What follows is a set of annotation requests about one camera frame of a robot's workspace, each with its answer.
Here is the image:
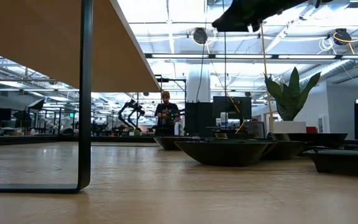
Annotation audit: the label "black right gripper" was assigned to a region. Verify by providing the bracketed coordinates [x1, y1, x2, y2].
[211, 0, 334, 33]

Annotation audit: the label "black leaf-shaped mini plate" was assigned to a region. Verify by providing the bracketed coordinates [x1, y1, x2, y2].
[261, 140, 315, 161]
[153, 136, 195, 152]
[174, 139, 278, 167]

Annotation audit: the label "black square mini plate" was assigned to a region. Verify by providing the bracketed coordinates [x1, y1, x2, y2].
[303, 147, 358, 175]
[267, 132, 349, 147]

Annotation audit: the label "snake plant in white pot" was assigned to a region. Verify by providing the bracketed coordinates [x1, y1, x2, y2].
[264, 67, 322, 134]

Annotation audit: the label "black computer monitor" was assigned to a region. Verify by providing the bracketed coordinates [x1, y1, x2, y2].
[212, 95, 253, 120]

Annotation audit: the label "black partition panel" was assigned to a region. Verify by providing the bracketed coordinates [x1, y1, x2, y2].
[184, 101, 214, 138]

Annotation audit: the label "person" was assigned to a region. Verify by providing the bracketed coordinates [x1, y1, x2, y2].
[154, 90, 181, 137]

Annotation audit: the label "wooden riser shelf black legs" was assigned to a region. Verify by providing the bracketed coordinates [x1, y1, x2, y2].
[0, 0, 161, 194]

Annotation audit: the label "black studio softbox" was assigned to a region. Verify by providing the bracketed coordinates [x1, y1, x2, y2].
[26, 98, 45, 111]

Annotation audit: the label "black ceiling cable reel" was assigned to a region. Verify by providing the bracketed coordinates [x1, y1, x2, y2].
[192, 27, 209, 45]
[333, 27, 352, 47]

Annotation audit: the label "yellow hanging cable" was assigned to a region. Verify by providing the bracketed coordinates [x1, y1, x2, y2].
[259, 23, 275, 133]
[204, 42, 247, 134]

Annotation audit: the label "black aluminium rig frame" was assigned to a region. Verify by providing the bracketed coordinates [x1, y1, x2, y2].
[0, 135, 358, 150]

